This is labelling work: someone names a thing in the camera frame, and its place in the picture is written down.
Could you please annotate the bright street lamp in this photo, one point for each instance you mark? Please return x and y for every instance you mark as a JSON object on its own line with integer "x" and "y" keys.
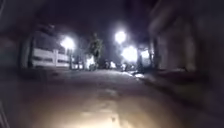
{"x": 120, "y": 37}
{"x": 67, "y": 43}
{"x": 129, "y": 53}

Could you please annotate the tree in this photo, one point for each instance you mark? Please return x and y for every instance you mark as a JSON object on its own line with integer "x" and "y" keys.
{"x": 95, "y": 50}

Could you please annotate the dark asphalt road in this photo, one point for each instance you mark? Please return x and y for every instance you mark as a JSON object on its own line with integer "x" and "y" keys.
{"x": 93, "y": 96}

